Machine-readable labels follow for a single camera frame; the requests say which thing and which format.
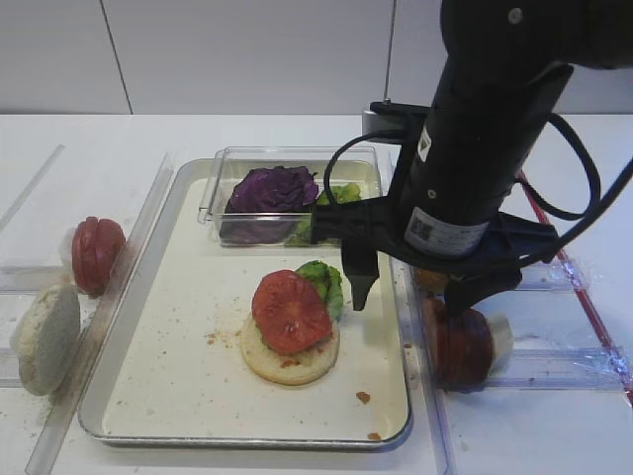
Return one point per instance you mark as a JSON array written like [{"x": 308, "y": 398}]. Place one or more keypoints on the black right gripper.
[{"x": 367, "y": 227}]

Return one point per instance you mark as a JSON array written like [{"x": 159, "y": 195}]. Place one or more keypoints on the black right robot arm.
[{"x": 508, "y": 63}]

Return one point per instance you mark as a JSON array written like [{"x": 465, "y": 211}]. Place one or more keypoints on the lettuce leaf on bun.
[{"x": 328, "y": 283}]

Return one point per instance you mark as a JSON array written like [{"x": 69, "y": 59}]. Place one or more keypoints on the stack of meat patties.
[{"x": 461, "y": 348}]

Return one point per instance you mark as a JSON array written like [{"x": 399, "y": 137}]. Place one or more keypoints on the white pusher block meat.
[{"x": 502, "y": 337}]

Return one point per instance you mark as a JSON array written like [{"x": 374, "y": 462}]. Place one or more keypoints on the tomato slice on bun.
[{"x": 289, "y": 312}]

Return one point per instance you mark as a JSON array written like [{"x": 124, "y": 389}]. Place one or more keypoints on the clear lettuce container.
[{"x": 230, "y": 166}]

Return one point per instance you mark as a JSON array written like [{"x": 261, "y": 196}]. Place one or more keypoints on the clear track meat lane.
[{"x": 579, "y": 368}]

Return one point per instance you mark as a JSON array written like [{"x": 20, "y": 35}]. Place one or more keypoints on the stack of tomato slices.
[{"x": 96, "y": 245}]

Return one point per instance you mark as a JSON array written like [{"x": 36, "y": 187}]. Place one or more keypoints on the white bread bun slices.
[{"x": 46, "y": 337}]

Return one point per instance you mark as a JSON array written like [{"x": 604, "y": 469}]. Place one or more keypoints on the clear track tomato lane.
[{"x": 32, "y": 279}]

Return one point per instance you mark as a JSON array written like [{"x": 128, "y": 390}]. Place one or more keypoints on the clear track bread lane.
[{"x": 9, "y": 369}]

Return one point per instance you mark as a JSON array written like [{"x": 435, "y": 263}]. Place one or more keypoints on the sesame bun top outer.
[{"x": 430, "y": 281}]

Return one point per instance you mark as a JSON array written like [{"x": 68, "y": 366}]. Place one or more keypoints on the clear track bun lane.
[{"x": 556, "y": 276}]

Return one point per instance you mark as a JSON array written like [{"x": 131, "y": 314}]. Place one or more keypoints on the purple cabbage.
[{"x": 274, "y": 190}]

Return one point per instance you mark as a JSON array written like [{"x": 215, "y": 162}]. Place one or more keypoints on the metal baking tray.
[{"x": 171, "y": 372}]

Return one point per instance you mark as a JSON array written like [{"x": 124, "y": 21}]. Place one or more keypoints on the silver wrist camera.
[{"x": 395, "y": 123}]

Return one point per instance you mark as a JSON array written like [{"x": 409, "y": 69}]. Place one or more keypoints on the red plastic rail strip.
[{"x": 598, "y": 327}]

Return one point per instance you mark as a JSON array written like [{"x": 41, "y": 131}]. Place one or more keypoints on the clear left front rail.
[{"x": 67, "y": 397}]

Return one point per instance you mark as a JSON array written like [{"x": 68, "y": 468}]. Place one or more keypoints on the clear rail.
[
  {"x": 67, "y": 397},
  {"x": 26, "y": 192}
]

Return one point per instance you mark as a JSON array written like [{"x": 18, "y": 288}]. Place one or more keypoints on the clear left back rail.
[{"x": 26, "y": 192}]

